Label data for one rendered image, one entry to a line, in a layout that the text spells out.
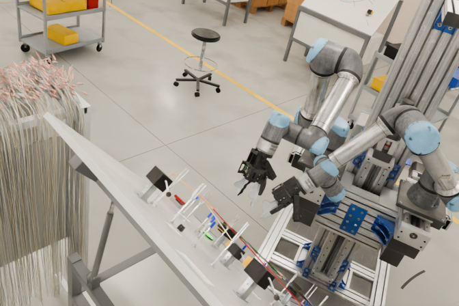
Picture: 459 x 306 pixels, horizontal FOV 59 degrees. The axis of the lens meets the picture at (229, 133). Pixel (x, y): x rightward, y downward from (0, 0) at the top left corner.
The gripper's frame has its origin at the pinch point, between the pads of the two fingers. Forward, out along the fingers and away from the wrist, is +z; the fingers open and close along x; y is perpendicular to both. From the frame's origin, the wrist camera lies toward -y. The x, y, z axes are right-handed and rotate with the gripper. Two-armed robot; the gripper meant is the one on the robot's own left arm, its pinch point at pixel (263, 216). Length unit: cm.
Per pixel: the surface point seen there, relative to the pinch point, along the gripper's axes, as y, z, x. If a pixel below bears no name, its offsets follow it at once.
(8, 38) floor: 299, 193, -312
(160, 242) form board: 23, 7, 85
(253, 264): 4, -3, 69
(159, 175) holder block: 35, 7, 62
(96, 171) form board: 44, 16, 73
